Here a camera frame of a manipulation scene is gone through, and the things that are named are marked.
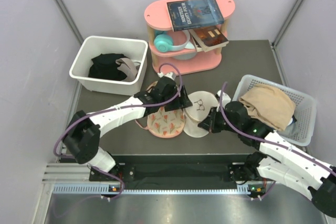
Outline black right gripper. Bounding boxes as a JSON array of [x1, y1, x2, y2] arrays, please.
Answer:
[[198, 106, 241, 134]]

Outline white mesh laundry bag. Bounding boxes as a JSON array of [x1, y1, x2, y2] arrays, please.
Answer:
[[184, 91, 218, 138]]

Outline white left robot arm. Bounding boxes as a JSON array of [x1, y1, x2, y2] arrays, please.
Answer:
[[61, 72, 192, 180]]

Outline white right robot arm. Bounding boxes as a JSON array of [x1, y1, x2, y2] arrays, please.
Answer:
[[198, 101, 335, 218]]

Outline floral mesh laundry bag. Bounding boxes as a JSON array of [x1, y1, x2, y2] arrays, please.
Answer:
[[135, 107, 185, 138]]

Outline beige bra in bin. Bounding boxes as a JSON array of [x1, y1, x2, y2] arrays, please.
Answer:
[[115, 58, 141, 82]]

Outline pink wooden shelf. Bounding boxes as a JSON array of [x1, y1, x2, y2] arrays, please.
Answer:
[[144, 0, 235, 74]]

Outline grey bowl on shelf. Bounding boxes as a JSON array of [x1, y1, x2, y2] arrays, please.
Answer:
[[173, 51, 197, 60]]

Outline teal headphones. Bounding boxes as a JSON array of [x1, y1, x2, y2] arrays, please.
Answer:
[[154, 30, 195, 52]]

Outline white plastic bin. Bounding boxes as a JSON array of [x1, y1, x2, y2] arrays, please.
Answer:
[[69, 36, 148, 95]]

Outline beige cloth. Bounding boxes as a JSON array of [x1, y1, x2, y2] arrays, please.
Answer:
[[238, 83, 296, 131]]

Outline dark orange book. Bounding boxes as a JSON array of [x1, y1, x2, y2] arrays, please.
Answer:
[[189, 26, 229, 52]]

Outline black garment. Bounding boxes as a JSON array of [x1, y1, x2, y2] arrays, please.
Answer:
[[88, 53, 126, 81]]

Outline grey cloth in basket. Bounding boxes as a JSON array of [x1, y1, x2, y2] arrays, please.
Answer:
[[282, 118, 300, 138]]

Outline blue Nineteen Eighty-Four book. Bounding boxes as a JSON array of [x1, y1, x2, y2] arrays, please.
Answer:
[[167, 0, 225, 31]]

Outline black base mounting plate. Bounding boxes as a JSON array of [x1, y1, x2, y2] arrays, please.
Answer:
[[90, 162, 260, 184]]

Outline white plastic basket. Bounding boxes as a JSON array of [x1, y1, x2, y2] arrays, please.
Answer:
[[232, 74, 317, 147]]

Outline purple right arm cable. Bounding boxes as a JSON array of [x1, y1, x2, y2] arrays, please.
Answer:
[[219, 81, 336, 200]]

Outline grey slotted cable duct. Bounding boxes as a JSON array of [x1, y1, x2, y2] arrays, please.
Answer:
[[52, 184, 266, 195]]

